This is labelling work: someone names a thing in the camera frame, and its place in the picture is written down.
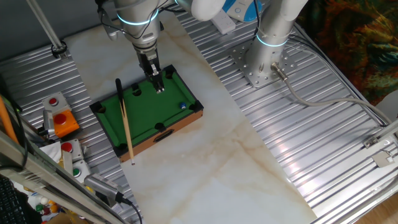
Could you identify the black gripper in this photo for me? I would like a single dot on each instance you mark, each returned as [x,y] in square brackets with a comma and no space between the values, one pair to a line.
[148,60]

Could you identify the blue pool ball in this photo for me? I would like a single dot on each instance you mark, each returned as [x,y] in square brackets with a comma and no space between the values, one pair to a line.
[183,105]

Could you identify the wooden pool cue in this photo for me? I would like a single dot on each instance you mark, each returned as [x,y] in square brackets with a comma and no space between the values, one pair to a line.
[126,124]

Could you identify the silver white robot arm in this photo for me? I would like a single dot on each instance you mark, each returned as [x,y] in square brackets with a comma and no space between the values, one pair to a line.
[270,31]

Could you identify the green mini pool table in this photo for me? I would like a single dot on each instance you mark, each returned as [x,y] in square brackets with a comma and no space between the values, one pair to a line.
[149,109]

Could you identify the orange toy ball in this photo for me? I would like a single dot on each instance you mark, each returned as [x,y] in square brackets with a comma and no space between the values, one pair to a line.
[53,208]

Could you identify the white toy ball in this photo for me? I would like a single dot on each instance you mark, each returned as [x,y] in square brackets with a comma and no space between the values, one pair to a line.
[44,200]

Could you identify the green toy ball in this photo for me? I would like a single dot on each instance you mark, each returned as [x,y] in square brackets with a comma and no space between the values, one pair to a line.
[39,208]

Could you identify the orange emergency stop box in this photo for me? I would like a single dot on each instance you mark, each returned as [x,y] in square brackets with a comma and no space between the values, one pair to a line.
[66,126]

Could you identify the grey box red button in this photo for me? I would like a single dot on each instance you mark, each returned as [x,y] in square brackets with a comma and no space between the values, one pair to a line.
[53,101]
[66,147]

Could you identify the blue white pendant device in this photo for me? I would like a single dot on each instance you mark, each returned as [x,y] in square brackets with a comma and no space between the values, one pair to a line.
[239,11]

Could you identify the white box green button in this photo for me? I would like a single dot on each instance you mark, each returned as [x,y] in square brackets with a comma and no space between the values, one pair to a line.
[76,172]

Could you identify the metal pole with clamp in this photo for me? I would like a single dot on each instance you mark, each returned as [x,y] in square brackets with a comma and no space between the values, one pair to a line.
[46,28]

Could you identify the white tissue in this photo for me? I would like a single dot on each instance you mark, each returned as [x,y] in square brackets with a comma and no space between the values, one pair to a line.
[53,151]

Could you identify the orange pole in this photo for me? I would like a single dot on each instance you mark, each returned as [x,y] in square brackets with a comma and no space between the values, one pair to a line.
[6,119]

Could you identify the black keyboard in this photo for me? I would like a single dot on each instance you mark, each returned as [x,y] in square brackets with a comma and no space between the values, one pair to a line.
[11,202]

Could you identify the colourful patterned cloth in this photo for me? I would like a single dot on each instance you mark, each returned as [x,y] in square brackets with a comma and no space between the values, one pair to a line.
[357,37]

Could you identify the white rounded object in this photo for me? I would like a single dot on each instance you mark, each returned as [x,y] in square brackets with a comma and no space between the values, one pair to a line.
[388,105]

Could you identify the flat metal plate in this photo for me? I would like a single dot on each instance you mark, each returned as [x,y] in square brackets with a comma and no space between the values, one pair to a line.
[383,159]

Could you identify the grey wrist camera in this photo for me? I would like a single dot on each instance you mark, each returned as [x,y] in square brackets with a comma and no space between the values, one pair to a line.
[111,31]

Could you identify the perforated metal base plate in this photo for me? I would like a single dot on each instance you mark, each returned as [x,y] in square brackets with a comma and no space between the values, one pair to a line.
[248,73]

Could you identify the small silver camera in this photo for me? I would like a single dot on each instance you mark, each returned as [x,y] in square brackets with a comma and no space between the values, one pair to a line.
[48,123]

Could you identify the silver depth camera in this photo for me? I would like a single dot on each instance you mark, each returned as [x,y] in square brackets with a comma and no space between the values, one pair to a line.
[99,185]

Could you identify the aluminium frame bar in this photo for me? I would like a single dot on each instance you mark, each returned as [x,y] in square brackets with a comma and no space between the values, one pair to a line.
[31,168]
[388,129]

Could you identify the small metal bracket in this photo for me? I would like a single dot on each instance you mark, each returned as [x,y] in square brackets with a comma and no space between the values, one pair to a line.
[370,142]

